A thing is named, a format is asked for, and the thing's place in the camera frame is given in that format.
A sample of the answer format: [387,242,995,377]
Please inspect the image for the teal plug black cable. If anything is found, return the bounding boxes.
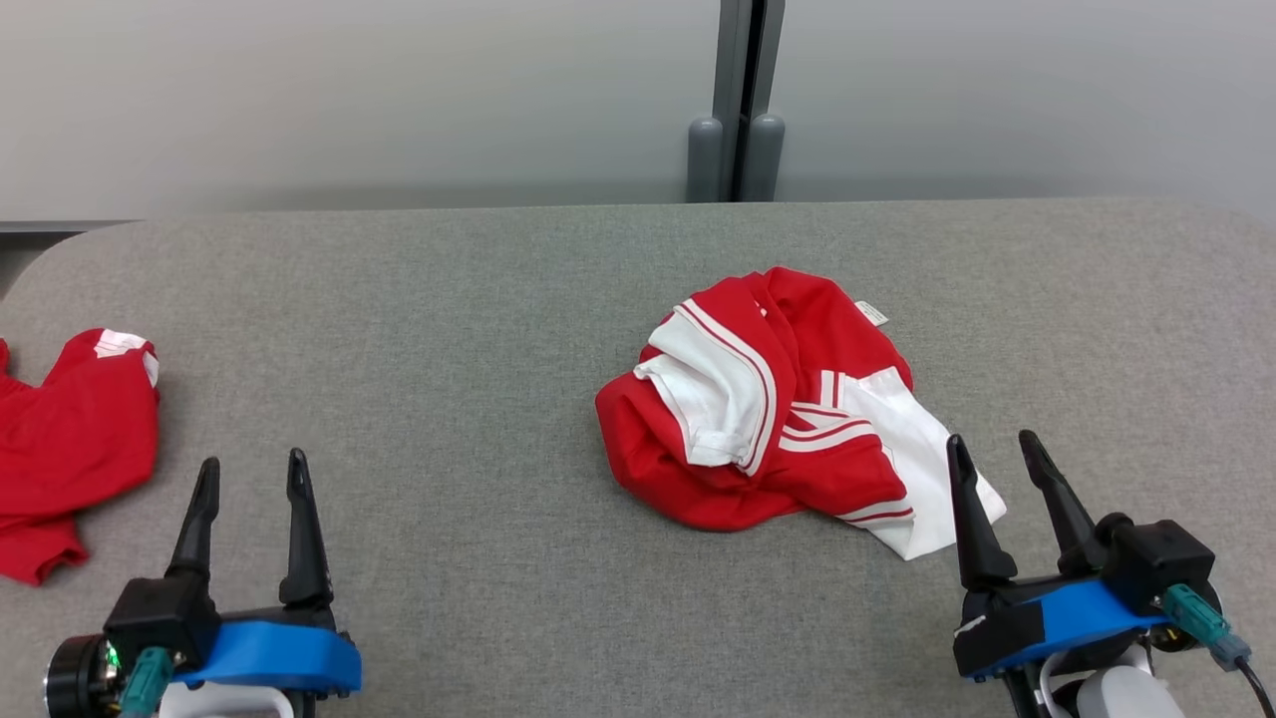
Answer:
[118,646,175,718]
[1161,583,1276,718]

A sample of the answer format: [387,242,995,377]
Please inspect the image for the grey partition post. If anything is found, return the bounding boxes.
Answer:
[686,0,787,203]

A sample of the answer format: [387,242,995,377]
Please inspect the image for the red white jersey shirt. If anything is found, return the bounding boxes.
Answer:
[595,266,1008,561]

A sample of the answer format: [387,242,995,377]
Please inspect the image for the red shorts with white stripes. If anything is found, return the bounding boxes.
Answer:
[0,328,161,586]

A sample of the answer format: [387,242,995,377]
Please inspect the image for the grey fabric covered surface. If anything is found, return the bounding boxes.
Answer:
[0,197,1276,718]

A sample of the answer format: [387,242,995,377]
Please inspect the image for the right teal plug black cable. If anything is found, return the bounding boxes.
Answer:
[1161,583,1276,718]

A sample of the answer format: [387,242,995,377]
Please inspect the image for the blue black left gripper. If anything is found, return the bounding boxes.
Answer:
[43,448,363,718]

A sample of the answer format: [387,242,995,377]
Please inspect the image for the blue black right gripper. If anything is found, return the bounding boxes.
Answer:
[945,429,1224,718]

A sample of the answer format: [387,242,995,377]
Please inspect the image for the left teal plug black cable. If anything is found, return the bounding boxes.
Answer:
[118,646,175,718]

